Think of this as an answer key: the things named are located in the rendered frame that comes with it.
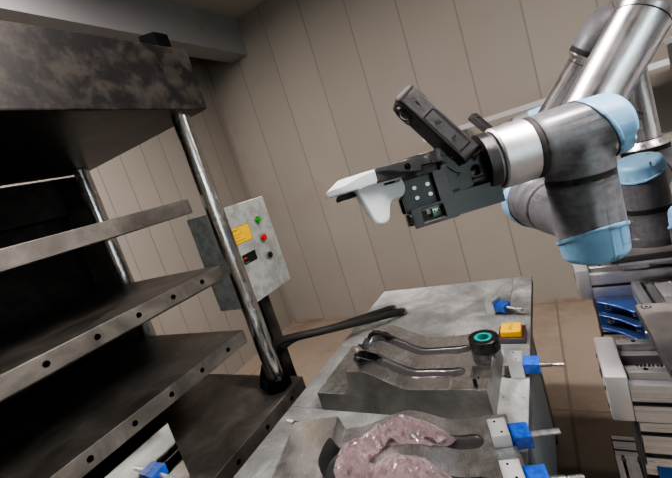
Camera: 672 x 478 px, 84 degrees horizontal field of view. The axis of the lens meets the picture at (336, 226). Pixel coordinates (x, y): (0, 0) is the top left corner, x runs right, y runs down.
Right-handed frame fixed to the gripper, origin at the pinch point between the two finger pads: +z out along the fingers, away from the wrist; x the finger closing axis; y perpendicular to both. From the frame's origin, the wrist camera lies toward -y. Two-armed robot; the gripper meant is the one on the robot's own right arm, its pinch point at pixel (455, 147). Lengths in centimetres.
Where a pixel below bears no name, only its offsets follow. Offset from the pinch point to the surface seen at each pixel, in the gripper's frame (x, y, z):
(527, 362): -54, 61, -28
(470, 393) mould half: -75, 56, -24
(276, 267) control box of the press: -62, 18, 64
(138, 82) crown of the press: -99, -52, 25
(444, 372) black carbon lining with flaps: -70, 54, -14
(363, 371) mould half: -84, 47, 1
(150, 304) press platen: -118, 7, 36
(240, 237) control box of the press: -75, -1, 57
